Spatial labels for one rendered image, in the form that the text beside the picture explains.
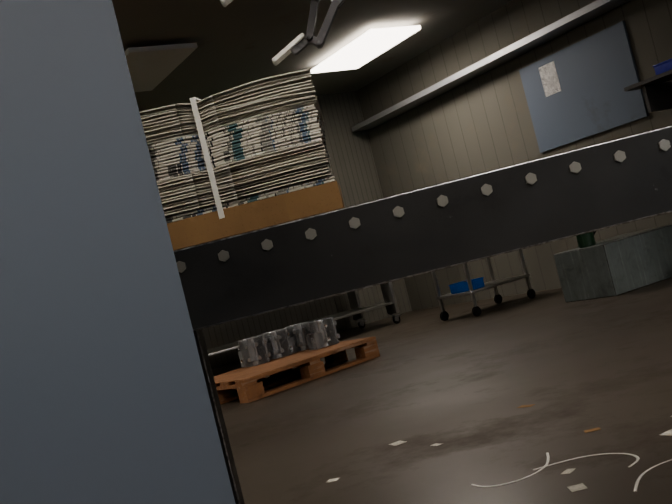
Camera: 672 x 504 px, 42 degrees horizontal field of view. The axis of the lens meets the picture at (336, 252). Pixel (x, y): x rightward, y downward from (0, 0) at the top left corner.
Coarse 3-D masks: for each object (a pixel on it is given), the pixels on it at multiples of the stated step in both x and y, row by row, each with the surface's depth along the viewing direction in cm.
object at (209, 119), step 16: (208, 96) 137; (192, 112) 137; (208, 112) 137; (192, 128) 137; (208, 128) 137; (192, 144) 137; (208, 144) 137; (192, 160) 137; (224, 160) 136; (192, 176) 136; (208, 176) 136; (224, 176) 136; (208, 192) 136; (224, 192) 136; (208, 208) 136; (224, 208) 136
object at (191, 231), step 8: (200, 216) 136; (168, 224) 136; (176, 224) 136; (184, 224) 136; (192, 224) 136; (200, 224) 136; (176, 232) 136; (184, 232) 136; (192, 232) 136; (200, 232) 136; (176, 240) 136; (184, 240) 136; (192, 240) 136; (200, 240) 136; (176, 248) 136
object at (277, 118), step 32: (224, 96) 137; (256, 96) 136; (288, 96) 136; (224, 128) 136; (256, 128) 136; (288, 128) 136; (320, 128) 136; (256, 160) 135; (288, 160) 136; (320, 160) 135; (256, 192) 136; (288, 192) 136
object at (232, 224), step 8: (232, 208) 136; (208, 216) 136; (216, 216) 136; (232, 216) 136; (240, 216) 136; (208, 224) 136; (216, 224) 136; (224, 224) 136; (232, 224) 136; (240, 224) 136; (208, 232) 136; (216, 232) 136; (224, 232) 136; (232, 232) 136; (240, 232) 136; (208, 240) 136
